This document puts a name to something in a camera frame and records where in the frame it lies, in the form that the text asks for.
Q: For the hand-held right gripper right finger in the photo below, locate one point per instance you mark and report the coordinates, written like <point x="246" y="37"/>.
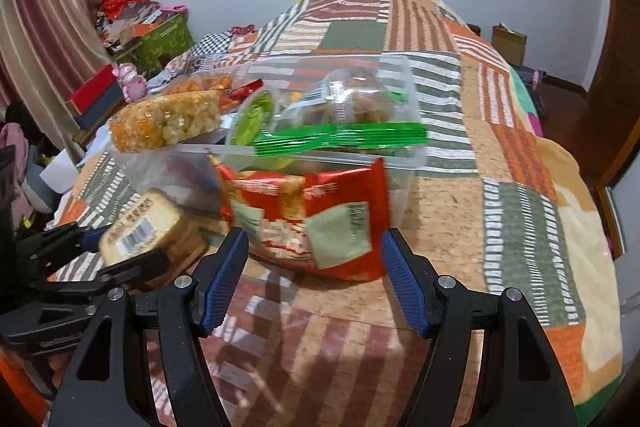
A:
<point x="405" y="287"/>

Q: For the green patterned box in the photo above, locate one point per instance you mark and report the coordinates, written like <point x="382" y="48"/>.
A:
<point x="160" y="39"/>

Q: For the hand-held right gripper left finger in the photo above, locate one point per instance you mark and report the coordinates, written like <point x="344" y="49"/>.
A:
<point x="225" y="282"/>

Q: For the yellow puffed rice packet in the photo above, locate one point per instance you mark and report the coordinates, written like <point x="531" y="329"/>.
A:
<point x="170" y="119"/>

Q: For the checkered patterned quilt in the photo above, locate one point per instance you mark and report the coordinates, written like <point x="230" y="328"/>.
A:
<point x="215" y="44"/>

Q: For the red box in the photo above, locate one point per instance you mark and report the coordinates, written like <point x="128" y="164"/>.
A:
<point x="95" y="89"/>

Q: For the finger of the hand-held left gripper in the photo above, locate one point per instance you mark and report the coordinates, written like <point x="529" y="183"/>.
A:
<point x="90" y="239"/>
<point x="135" y="267"/>

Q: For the small red packet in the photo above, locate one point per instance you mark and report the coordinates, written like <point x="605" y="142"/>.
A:
<point x="245" y="91"/>

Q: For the wooden door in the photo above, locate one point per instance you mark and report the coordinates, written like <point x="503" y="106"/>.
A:
<point x="615" y="57"/>

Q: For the pink toy figure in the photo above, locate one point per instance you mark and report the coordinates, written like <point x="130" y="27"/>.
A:
<point x="130" y="82"/>

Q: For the pink cloth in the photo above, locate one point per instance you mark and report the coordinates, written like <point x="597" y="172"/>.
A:
<point x="12" y="157"/>

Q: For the sliced cake packet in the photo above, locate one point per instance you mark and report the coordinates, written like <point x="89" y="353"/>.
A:
<point x="145" y="217"/>

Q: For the red snack packet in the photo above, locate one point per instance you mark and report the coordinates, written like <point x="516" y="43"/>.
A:
<point x="300" y="207"/>

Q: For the striped patchwork blanket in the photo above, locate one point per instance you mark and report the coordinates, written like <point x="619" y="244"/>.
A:
<point x="500" y="157"/>

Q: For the orange snack packet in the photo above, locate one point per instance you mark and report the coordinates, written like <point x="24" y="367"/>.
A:
<point x="200" y="84"/>

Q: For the green edged brown snack packet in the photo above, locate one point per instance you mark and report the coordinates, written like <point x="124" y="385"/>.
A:
<point x="360" y="102"/>

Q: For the clear cup green lid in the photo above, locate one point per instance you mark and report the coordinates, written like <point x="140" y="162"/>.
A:
<point x="255" y="117"/>

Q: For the pile of printed paper boxes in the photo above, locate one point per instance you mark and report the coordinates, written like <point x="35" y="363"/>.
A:
<point x="125" y="27"/>

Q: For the striped curtain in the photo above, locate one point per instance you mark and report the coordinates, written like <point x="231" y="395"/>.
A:
<point x="45" y="7"/>

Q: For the brown cardboard box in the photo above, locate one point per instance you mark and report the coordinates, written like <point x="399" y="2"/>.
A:
<point x="507" y="44"/>

